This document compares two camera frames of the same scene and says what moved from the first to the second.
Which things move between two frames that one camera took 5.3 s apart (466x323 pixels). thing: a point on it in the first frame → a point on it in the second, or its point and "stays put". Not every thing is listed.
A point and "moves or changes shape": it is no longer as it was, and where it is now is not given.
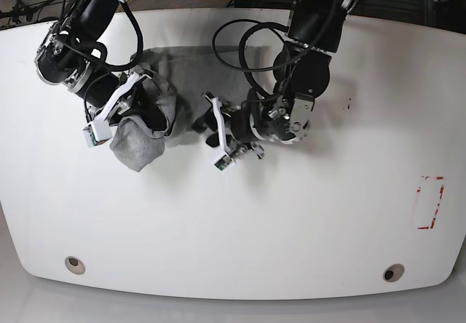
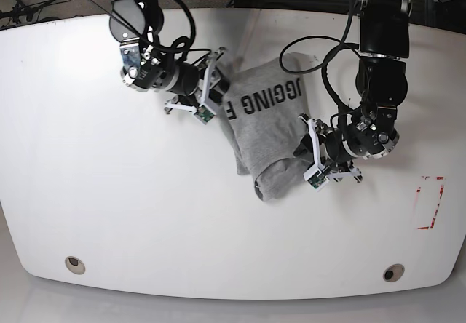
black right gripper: x=240 y=126 → x=334 y=145
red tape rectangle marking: x=442 y=188 stays put
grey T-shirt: x=182 y=78 moves or changes shape
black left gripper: x=102 y=85 → x=189 y=79
